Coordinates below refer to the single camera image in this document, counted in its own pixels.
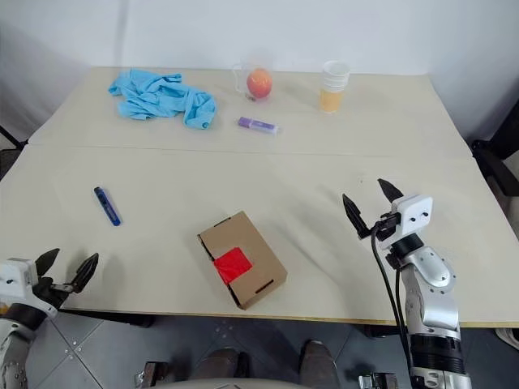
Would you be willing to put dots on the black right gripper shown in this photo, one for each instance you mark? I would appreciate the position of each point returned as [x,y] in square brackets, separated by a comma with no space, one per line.
[385,227]

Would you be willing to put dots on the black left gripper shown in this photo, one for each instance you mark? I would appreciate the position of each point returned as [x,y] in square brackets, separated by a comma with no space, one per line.
[46,293]

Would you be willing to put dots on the blue pen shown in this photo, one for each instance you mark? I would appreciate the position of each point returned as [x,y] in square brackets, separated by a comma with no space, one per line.
[107,204]

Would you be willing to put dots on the brown cardboard box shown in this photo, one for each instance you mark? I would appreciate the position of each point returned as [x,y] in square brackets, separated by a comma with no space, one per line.
[247,239]

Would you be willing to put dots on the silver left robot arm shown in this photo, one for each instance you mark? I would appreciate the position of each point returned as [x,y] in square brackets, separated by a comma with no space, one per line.
[12,352]

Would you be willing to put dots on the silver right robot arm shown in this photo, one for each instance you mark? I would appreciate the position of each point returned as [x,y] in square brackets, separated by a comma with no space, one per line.
[434,291]

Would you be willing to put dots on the black table foot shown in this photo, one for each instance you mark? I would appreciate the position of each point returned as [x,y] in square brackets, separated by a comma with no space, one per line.
[379,330]

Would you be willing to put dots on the white paper cup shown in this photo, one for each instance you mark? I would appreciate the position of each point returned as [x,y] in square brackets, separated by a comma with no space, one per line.
[335,75]

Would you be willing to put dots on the black chair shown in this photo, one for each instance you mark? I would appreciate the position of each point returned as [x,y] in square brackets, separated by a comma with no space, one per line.
[498,162]

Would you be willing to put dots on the purple marker pen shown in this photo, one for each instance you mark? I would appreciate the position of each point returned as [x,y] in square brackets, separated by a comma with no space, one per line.
[255,124]

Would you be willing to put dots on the black stand leg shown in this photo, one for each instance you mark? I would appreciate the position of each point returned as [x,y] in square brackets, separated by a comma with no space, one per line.
[10,135]

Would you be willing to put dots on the red tape patch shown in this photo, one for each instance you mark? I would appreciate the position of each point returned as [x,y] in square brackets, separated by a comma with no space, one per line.
[233,265]

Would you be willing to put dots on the red yellow apple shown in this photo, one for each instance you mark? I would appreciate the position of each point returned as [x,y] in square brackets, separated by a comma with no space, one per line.
[259,83]

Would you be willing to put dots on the dark rounded shape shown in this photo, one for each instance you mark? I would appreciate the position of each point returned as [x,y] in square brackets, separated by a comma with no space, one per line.
[320,362]

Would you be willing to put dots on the white rounded object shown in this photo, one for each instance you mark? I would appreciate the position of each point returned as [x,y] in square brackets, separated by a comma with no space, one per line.
[509,334]

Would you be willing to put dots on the light blue crumpled cloth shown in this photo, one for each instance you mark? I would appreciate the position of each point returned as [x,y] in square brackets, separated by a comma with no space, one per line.
[162,95]

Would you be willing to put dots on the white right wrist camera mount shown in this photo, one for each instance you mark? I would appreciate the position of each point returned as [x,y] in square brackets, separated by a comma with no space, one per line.
[415,212]

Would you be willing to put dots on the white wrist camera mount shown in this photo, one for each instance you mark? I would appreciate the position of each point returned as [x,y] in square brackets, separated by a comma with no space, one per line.
[16,273]
[415,212]

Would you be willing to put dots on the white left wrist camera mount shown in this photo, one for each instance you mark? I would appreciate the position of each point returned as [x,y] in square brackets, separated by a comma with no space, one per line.
[16,273]

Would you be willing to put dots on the metal bracket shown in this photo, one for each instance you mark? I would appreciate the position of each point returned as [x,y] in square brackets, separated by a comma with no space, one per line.
[377,381]
[152,372]

